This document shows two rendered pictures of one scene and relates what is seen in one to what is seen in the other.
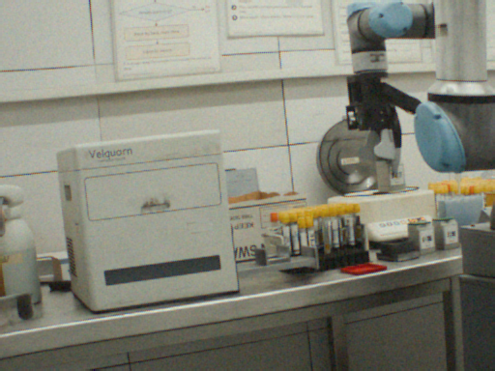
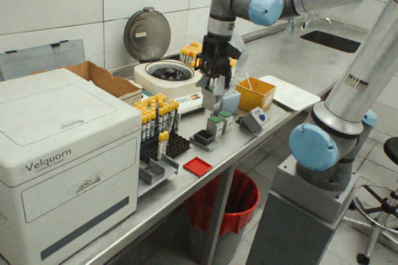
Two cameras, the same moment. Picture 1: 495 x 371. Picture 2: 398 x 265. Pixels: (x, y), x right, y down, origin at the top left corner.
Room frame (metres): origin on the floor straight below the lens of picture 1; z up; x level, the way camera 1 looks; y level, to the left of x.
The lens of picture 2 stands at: (0.85, 0.37, 1.53)
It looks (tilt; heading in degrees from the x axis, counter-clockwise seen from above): 32 degrees down; 328
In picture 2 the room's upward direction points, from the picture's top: 10 degrees clockwise
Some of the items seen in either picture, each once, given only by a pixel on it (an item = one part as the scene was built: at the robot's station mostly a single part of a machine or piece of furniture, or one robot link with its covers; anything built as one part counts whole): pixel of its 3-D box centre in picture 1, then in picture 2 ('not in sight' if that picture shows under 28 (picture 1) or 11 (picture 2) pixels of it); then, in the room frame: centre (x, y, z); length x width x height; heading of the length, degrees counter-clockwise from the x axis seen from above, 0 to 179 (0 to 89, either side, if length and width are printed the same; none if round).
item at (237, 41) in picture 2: not in sight; (233, 44); (2.44, -0.75, 0.94); 0.20 x 0.17 x 0.14; 98
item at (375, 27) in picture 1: (393, 20); (260, 6); (1.57, -0.20, 1.36); 0.11 x 0.11 x 0.08; 18
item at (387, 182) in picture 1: (391, 175); (211, 99); (1.67, -0.17, 1.05); 0.05 x 0.04 x 0.06; 25
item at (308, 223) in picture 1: (323, 241); (165, 137); (1.66, -0.01, 0.93); 0.17 x 0.09 x 0.11; 115
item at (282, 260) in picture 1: (262, 261); (144, 177); (1.51, 0.11, 0.92); 0.21 x 0.07 x 0.05; 115
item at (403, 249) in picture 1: (396, 249); (204, 138); (1.67, -0.17, 0.89); 0.09 x 0.05 x 0.04; 26
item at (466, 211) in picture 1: (461, 219); (226, 105); (1.82, -0.34, 0.92); 0.10 x 0.07 x 0.10; 107
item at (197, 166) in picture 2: (363, 269); (198, 166); (1.56, -0.09, 0.88); 0.07 x 0.07 x 0.01; 25
